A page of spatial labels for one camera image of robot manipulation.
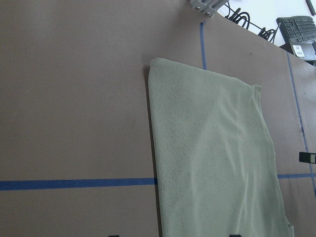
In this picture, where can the black box with label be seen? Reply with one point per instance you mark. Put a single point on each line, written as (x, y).
(304, 51)

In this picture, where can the aluminium frame post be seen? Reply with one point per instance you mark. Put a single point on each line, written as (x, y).
(207, 7)

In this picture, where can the black keyboard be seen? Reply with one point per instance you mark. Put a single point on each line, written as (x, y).
(301, 29)

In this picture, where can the olive green t-shirt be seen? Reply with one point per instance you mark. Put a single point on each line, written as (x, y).
(215, 158)

